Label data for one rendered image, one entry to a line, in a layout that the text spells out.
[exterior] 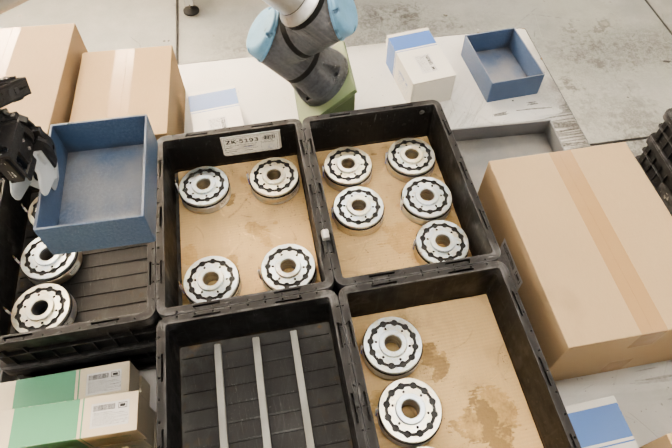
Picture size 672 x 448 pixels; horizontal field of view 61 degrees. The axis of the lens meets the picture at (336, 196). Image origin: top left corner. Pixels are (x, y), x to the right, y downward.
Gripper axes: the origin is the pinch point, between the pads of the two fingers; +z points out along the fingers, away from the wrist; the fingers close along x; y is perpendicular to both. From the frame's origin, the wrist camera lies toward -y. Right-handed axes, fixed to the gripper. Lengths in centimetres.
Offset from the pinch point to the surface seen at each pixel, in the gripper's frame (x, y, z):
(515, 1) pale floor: 150, -180, 128
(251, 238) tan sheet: 24.2, -3.7, 31.7
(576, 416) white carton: 77, 37, 41
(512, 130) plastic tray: 89, -33, 49
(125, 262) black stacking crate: -0.3, -1.6, 29.4
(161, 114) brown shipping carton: 6.2, -37.5, 27.0
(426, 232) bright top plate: 58, 1, 32
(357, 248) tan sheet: 45, 2, 34
